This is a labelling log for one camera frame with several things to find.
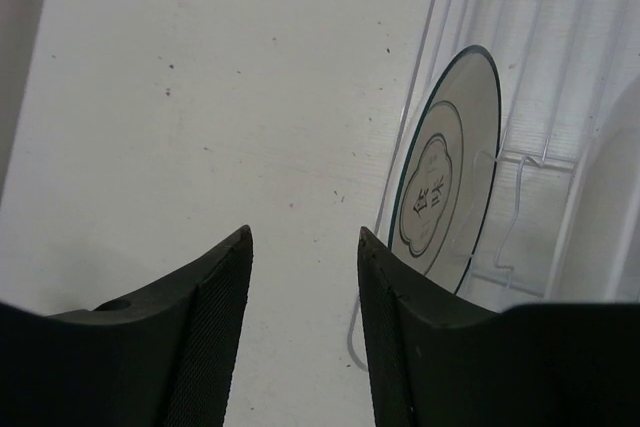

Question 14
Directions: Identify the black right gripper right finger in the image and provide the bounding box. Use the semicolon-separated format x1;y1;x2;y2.
357;228;639;426

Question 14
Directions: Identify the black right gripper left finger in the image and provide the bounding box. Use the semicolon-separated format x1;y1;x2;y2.
1;227;253;426

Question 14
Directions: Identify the white plate teal clover design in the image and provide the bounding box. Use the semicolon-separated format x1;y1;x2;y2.
380;45;502;293

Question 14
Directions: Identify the white plate green red rim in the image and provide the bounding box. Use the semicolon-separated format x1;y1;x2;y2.
551;79;639;303

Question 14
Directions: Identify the white wire dish rack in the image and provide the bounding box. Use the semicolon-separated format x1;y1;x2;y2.
373;0;639;311

